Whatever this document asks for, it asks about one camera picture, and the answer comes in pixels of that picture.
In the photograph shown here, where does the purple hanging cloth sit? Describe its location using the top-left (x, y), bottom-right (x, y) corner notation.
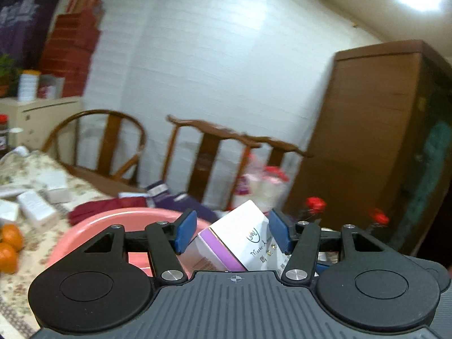
top-left (0, 0), bottom-right (71, 75)

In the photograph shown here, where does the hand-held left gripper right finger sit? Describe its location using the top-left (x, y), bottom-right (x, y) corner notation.
top-left (268, 208), bottom-right (388, 286)

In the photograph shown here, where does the round-back wooden chair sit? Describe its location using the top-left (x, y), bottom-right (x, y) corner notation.
top-left (42, 109), bottom-right (147, 188)

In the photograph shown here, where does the stack of red boxes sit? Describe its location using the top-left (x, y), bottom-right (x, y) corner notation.
top-left (37, 0), bottom-right (105, 97)

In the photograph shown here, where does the white canister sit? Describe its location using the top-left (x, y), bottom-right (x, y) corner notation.
top-left (18, 71), bottom-right (40, 102)

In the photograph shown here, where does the small red and white box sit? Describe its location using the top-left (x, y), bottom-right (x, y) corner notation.
top-left (37, 75), bottom-right (66, 99)

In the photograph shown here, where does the clear plastic bag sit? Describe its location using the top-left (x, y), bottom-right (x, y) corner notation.
top-left (231, 152), bottom-right (288, 212)

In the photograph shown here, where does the maroon cloth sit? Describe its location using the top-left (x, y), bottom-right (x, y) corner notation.
top-left (68, 198), bottom-right (149, 226)

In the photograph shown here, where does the orange fruit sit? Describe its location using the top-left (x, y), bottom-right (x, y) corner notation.
top-left (0, 224), bottom-right (25, 251)
top-left (0, 242), bottom-right (19, 274)

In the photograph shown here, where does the potted green plant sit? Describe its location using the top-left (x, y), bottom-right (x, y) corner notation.
top-left (0, 55), bottom-right (22, 97)

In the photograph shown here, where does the brown wooden wardrobe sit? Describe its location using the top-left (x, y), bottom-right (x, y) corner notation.
top-left (284, 40), bottom-right (452, 265)

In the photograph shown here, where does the dark jar with red lid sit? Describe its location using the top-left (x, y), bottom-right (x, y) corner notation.
top-left (0, 114), bottom-right (9, 156)

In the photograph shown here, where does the red artificial flower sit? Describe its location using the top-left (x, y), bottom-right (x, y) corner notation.
top-left (369, 208), bottom-right (389, 225)
top-left (305, 197), bottom-right (327, 216)

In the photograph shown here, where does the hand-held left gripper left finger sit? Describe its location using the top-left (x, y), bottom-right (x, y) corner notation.
top-left (83, 209), bottom-right (197, 286)

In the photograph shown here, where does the cream cabinet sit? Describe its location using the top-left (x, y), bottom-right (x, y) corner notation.
top-left (0, 96), bottom-right (85, 152)

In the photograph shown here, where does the straight-back wooden chair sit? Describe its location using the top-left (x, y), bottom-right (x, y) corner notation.
top-left (160, 115), bottom-right (313, 212)

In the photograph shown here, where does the white carton box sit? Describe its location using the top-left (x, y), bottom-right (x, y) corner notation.
top-left (17, 190), bottom-right (59, 228)
top-left (35, 169), bottom-right (68, 191)
top-left (0, 199), bottom-right (20, 225)

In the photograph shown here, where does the dark purple box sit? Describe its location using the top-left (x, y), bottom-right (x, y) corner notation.
top-left (146, 180), bottom-right (220, 223)

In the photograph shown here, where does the pink plastic basin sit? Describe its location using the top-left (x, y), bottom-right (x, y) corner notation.
top-left (46, 208), bottom-right (212, 279)

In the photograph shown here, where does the white and purple box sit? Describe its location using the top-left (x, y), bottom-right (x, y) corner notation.
top-left (192, 199), bottom-right (294, 272)

